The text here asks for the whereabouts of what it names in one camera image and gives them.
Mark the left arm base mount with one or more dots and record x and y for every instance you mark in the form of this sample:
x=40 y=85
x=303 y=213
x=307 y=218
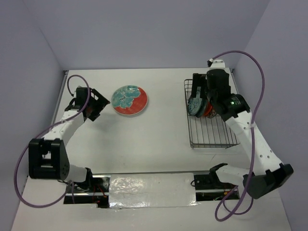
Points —
x=95 y=193

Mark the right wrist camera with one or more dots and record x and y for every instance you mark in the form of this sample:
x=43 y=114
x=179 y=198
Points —
x=215 y=64

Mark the white blue floral plate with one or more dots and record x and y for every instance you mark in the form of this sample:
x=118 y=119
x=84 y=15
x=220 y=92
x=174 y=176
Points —
x=212 y=113

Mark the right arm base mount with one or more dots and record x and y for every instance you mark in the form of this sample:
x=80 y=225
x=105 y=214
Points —
x=203 y=183

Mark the small blue patterned plate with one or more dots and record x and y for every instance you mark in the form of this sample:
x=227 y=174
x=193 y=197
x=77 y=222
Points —
x=194 y=105

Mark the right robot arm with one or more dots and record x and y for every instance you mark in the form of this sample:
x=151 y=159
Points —
x=268 y=171

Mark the dark teal blossom plate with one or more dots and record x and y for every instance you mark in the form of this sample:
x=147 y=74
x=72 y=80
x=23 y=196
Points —
x=203 y=105

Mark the silver foil cover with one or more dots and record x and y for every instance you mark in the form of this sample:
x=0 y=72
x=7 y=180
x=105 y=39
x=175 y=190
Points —
x=151 y=190

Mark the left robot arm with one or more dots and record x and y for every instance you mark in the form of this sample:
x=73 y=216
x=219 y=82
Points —
x=47 y=156

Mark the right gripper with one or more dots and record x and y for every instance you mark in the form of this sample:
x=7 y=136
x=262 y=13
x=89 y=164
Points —
x=198 y=80

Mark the red plate with teal flower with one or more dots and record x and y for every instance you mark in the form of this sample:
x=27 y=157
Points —
x=129 y=100

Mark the orange plate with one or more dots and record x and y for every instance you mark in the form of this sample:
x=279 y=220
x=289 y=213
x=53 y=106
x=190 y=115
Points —
x=208 y=109

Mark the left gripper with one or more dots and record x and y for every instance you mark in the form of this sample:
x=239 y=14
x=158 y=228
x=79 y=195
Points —
x=101 y=102

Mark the wire dish rack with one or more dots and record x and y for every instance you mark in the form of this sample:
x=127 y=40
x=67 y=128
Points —
x=207 y=132

